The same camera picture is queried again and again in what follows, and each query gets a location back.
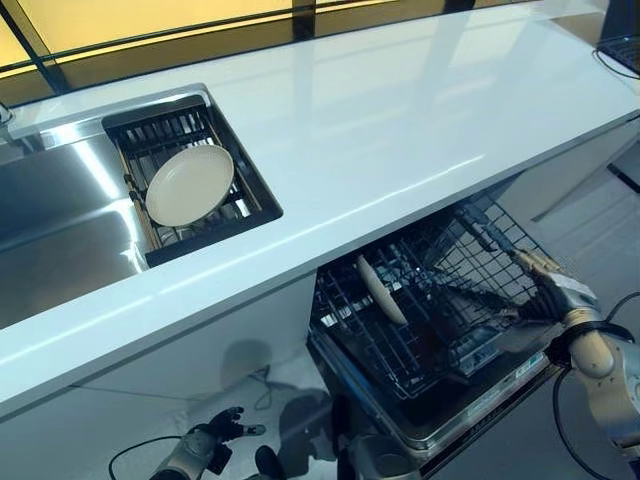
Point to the cream ceramic plate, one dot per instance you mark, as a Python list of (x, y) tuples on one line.
[(190, 185), (382, 292)]

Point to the dark window frame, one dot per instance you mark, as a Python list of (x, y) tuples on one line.
[(307, 20)]

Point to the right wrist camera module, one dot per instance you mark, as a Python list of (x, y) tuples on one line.
[(560, 350)]

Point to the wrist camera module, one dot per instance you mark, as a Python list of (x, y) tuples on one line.
[(560, 350), (220, 460)]

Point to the stainless steel sink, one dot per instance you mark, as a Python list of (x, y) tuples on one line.
[(65, 225)]

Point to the chrome kitchen faucet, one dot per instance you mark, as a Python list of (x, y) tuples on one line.
[(5, 114)]

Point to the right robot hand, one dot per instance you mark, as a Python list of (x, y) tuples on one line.
[(570, 297)]

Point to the dishwasher door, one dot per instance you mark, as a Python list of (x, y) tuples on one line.
[(450, 415)]

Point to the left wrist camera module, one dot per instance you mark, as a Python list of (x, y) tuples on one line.
[(220, 460)]

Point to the black dish drying rack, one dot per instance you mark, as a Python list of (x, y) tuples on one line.
[(250, 195)]

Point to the robot left leg black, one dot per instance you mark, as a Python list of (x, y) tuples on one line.
[(266, 459)]

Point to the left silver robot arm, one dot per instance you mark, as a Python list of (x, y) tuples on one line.
[(190, 450)]

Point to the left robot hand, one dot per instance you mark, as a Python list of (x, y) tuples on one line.
[(227, 425)]

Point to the robot right leg gray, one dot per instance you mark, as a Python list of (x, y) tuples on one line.
[(382, 460)]

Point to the laptop computer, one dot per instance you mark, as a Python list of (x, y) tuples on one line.
[(622, 52)]

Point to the narrow white cabinet door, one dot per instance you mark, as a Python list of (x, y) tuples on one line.
[(150, 380)]

